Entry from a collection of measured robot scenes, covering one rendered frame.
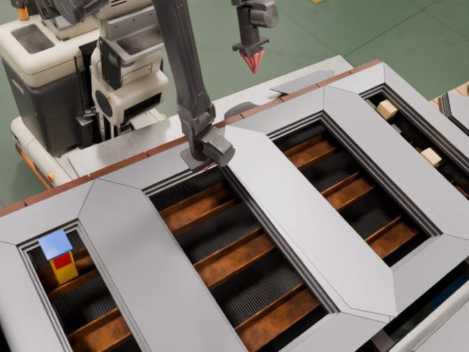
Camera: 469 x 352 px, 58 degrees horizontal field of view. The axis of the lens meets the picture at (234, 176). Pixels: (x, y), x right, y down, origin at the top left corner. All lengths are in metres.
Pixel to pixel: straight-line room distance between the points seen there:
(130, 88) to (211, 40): 1.65
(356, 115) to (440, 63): 2.24
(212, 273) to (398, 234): 0.67
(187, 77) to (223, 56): 2.11
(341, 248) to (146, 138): 0.77
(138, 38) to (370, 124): 0.83
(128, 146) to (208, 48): 1.64
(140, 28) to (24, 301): 0.81
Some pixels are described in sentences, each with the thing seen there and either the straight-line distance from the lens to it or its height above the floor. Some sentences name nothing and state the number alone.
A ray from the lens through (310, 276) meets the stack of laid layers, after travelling 1.18.
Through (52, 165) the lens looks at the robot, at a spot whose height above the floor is 0.28.
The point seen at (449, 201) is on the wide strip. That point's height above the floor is 0.86.
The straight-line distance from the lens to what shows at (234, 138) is 1.35.
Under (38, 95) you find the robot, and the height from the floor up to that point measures 0.66.
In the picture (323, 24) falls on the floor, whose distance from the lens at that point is 3.58.
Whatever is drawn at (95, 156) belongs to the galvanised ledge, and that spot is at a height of 0.68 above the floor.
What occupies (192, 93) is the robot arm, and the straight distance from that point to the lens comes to 0.92.
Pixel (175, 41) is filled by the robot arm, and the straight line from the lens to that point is 0.85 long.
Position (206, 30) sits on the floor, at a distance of 3.19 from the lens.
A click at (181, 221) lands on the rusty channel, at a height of 0.68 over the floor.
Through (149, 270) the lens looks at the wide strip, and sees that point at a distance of 1.09.
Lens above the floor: 1.87
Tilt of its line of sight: 53 degrees down
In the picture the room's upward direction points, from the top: 17 degrees clockwise
